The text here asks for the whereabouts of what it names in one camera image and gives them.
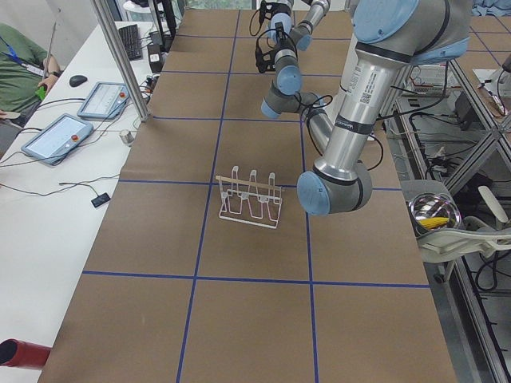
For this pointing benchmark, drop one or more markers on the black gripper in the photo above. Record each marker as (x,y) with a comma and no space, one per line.
(279,7)
(267,61)

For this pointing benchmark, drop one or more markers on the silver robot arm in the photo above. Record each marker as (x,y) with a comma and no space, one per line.
(281,11)
(389,35)

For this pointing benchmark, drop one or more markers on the black keyboard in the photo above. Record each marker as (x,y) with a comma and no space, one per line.
(131,41)

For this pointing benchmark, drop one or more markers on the small silver metal cylinder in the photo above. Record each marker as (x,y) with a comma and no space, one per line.
(126,137)

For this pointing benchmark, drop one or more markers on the upper teach pendant tablet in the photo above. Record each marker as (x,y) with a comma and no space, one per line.
(105,101)

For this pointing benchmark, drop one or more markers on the teach pendant tablet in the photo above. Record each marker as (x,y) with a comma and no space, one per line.
(58,139)
(105,101)

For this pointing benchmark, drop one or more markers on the black computer mouse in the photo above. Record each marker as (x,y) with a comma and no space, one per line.
(77,80)

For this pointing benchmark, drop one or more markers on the small black square device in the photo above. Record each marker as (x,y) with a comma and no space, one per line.
(100,200)

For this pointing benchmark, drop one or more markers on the steel bowl with corn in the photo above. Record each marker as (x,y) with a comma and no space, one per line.
(433,211)

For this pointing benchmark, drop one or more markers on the lower teach pendant tablet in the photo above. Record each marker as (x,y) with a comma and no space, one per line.
(58,139)

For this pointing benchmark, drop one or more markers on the person in green shirt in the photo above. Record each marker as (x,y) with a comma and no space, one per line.
(28,73)

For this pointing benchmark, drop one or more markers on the red cylinder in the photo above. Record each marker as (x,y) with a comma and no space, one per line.
(21,354)

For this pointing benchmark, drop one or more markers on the white wire cup holder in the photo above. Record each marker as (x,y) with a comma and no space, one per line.
(249,201)

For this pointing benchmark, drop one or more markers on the aluminium frame post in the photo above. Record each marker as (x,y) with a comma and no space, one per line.
(117,49)

